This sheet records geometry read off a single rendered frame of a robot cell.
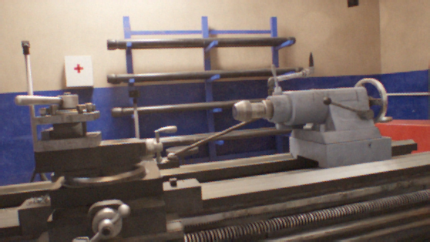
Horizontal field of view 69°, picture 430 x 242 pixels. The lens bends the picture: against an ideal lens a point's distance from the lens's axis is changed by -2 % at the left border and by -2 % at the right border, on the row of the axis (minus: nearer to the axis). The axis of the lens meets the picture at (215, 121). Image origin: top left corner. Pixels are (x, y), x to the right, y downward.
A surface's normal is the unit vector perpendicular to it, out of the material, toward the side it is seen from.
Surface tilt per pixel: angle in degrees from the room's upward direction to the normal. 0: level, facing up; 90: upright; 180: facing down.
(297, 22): 90
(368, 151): 90
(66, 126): 90
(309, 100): 86
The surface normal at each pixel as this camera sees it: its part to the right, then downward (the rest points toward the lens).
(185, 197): 0.27, 0.06
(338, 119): 0.23, -0.28
